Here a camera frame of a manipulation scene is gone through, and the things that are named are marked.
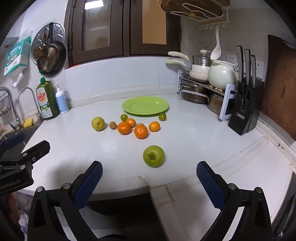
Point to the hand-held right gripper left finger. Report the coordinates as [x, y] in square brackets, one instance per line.
[89, 183]

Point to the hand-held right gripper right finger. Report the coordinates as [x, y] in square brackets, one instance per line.
[210, 185]

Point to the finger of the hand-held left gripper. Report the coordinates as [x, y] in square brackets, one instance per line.
[15, 140]
[37, 150]

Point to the yellow-green apple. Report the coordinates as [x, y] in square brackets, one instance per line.
[98, 123]

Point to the large green apple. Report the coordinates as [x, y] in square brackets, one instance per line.
[153, 156]

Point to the orange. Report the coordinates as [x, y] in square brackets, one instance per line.
[141, 131]
[131, 121]
[124, 128]
[154, 126]

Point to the small green tomato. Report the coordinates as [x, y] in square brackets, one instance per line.
[162, 116]
[124, 117]

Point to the green plate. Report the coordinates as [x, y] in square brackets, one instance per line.
[145, 105]

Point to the person's left hand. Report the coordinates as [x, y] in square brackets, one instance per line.
[12, 206]

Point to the yellow sponge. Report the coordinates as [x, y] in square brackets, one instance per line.
[28, 122]

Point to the green dish soap bottle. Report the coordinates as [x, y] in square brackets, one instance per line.
[47, 102]

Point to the steel faucet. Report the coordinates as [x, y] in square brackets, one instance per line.
[31, 92]

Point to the white pump bottle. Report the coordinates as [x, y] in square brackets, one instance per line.
[62, 102]

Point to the black knife block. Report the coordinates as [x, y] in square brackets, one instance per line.
[242, 120]

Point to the deep steel pot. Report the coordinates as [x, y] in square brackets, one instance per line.
[215, 104]

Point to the green white bag box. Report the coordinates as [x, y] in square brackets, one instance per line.
[18, 55]

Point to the white steel pot rack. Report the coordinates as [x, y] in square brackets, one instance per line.
[227, 102]

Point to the black frying pan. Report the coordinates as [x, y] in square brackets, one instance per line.
[54, 62]

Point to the copper strainer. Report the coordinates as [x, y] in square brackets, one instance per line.
[39, 52]

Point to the wide steel pot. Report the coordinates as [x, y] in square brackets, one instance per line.
[194, 95]

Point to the black kitchen scissors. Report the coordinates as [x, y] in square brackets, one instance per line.
[246, 97]

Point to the white ceramic pot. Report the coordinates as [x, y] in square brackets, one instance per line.
[219, 74]

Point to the round steel steamer tray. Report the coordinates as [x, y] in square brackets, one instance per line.
[57, 31]

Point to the brown wooden cutting board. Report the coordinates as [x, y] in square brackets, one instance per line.
[279, 88]

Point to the steel pot with lid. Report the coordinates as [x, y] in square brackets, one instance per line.
[201, 60]

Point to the white ladle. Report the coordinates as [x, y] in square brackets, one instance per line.
[216, 54]

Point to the white wall socket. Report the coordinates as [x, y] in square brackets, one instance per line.
[260, 68]
[231, 59]

